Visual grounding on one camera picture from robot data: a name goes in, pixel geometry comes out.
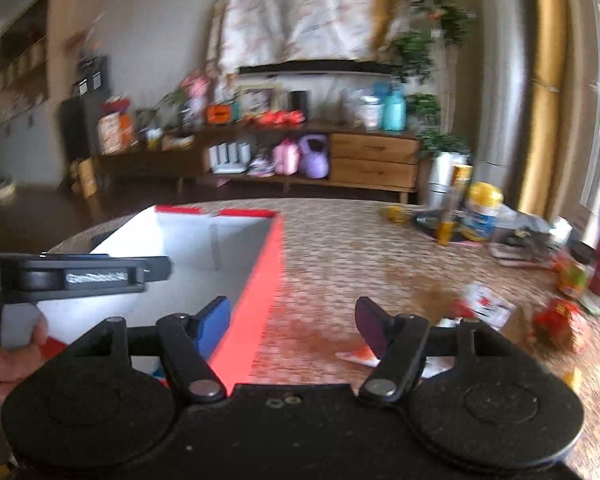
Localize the potted tree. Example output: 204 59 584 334
389 0 477 162

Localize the red yellow snack bag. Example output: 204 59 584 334
531 297 590 354

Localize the white red snack packet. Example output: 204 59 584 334
450 282 517 332

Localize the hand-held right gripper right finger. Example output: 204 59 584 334
355 296 521 405

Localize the brown cardboard box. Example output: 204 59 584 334
76 156 102 197

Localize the pink doll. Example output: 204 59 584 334
179 71 209 127

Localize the yellow-lid supplement bottle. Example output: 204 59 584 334
461 182 504 244

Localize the person's left hand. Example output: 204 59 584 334
0 312 49 406

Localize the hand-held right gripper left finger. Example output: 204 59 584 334
72 296 231 405

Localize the glass jar black lid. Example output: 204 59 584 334
559 246 597 302

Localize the white router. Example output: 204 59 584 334
208 141 252 176

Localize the wall shelf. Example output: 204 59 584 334
0 0 49 107

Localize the stack of papers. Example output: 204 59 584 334
489 224 557 269

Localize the red gift box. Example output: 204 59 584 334
100 98 132 116

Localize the red white cardboard box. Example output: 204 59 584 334
37 204 286 396

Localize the grey sheer curtain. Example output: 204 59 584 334
472 0 531 202

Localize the black cabinet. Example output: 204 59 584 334
59 56 112 162

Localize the television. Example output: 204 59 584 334
236 58 397 79

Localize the potted green plant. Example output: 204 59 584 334
134 89 182 147

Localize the yellow curtain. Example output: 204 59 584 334
516 0 569 217

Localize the stack of magazines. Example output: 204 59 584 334
246 156 277 178

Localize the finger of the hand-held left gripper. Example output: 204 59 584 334
140 256 172 282

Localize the wooden TV cabinet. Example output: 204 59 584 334
91 124 422 204

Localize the pink toy case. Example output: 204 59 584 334
271 138 302 177

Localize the white planter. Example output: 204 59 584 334
426 151 469 207

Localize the blue spray bottle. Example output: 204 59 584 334
381 84 408 133

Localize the white orange snack packet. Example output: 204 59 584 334
336 342 462 380

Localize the photo frame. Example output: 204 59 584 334
236 84 277 116

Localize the purple kettlebell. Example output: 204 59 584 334
297 133 331 180

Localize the printed snack box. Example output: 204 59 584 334
96 111 134 156

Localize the floral cloth cover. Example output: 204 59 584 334
206 0 407 77

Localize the yellow small object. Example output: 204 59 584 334
379 204 417 224

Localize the orange teal box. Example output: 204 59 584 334
205 104 232 127

